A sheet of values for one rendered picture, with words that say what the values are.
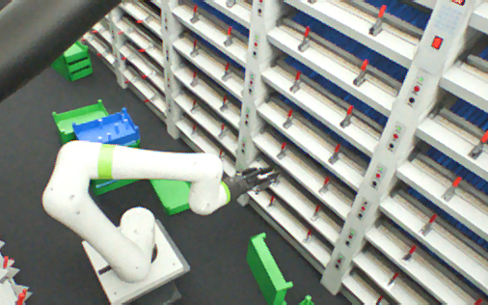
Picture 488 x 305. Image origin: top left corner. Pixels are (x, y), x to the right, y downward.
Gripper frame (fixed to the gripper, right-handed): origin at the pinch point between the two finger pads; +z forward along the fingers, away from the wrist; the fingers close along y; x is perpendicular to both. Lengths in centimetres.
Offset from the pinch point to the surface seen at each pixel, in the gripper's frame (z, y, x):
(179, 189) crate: 9, -62, -65
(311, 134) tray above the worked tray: 21.3, -1.2, 12.9
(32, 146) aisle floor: -45, -147, -76
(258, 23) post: 8, -35, 49
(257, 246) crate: 5.5, 3.4, -45.6
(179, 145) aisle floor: 30, -94, -61
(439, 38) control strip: 3, 35, 75
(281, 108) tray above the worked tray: 22.7, -21.3, 13.6
